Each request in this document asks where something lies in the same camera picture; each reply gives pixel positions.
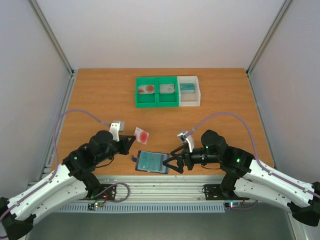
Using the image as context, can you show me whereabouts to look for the red circle card from holder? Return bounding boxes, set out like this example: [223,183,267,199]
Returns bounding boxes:
[134,127,149,145]

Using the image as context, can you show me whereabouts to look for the blue leather card holder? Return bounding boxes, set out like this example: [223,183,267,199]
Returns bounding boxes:
[131,150,170,174]

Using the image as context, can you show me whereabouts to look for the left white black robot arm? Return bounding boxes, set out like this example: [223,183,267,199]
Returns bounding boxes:
[0,130,136,240]

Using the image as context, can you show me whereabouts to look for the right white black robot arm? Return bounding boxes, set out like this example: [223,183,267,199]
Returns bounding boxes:
[163,129,320,227]

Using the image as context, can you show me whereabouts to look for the card with red circles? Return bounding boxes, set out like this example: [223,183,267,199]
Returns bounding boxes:
[137,84,155,95]

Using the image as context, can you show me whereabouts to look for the grey white card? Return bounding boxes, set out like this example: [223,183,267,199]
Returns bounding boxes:
[159,83,175,94]

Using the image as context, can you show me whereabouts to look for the left green bin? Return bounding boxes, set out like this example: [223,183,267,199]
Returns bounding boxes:
[135,76,158,108]

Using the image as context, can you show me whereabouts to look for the green bin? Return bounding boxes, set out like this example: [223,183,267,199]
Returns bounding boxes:
[156,76,180,107]
[135,76,158,108]

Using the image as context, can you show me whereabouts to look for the white bin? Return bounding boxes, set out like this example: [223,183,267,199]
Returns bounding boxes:
[177,76,201,107]

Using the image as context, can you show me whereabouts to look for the middle green bin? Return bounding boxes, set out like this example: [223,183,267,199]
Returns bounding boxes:
[156,76,180,107]

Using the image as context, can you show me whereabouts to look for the right controller board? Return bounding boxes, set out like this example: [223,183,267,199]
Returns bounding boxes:
[224,201,244,209]

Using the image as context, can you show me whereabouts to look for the controller board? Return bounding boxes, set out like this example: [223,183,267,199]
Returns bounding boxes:
[224,201,244,209]
[87,202,104,211]

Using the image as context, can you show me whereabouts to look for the left controller board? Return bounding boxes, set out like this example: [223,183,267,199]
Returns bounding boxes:
[87,202,104,211]

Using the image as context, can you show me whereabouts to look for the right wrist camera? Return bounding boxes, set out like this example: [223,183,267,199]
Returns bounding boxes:
[177,130,195,153]

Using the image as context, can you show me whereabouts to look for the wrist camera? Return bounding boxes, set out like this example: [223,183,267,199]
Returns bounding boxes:
[109,120,125,142]
[177,130,195,153]

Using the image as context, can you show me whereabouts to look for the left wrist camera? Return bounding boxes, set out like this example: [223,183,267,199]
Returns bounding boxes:
[109,120,125,142]

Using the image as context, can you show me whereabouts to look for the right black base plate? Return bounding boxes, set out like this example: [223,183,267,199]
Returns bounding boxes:
[202,184,226,201]

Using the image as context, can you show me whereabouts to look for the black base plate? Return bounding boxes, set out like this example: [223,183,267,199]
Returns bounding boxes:
[95,184,117,201]
[202,184,226,201]

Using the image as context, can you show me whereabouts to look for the grey slotted cable duct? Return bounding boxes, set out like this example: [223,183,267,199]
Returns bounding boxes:
[57,202,225,214]

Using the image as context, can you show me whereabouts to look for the aluminium front rail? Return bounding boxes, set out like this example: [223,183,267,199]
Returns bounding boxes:
[27,174,278,203]

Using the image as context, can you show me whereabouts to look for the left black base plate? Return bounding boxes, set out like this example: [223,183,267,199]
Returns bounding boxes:
[95,184,117,201]

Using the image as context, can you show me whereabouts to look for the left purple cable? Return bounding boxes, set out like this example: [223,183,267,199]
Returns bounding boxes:
[0,109,112,223]

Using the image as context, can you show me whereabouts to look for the left aluminium frame post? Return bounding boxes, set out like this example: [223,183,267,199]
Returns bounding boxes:
[28,0,74,76]

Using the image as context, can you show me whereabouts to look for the aluminium frame post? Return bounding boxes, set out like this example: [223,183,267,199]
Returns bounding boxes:
[246,0,294,78]
[28,0,74,76]

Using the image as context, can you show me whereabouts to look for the right aluminium frame post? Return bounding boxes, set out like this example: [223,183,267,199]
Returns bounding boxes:
[246,0,294,78]

